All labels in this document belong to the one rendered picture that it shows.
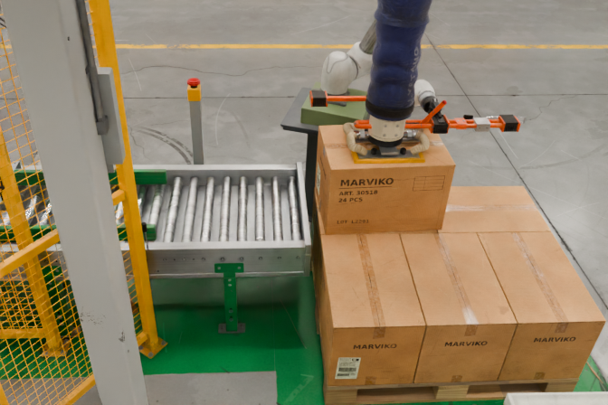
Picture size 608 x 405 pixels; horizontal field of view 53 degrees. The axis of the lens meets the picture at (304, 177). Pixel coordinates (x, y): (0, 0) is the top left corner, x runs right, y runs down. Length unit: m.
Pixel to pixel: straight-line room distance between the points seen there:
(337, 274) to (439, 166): 0.69
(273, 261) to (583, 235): 2.23
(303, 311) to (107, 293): 1.58
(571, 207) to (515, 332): 1.88
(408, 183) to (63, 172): 1.70
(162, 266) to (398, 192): 1.18
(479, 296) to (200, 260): 1.29
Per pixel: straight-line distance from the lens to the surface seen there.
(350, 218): 3.00
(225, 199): 3.25
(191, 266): 2.98
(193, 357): 3.23
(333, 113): 3.46
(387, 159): 2.88
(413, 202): 3.02
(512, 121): 3.10
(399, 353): 2.81
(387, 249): 3.01
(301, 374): 3.15
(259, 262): 2.95
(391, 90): 2.74
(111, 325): 2.17
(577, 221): 4.49
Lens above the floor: 2.52
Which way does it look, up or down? 35 degrees down
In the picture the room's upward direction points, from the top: 3 degrees clockwise
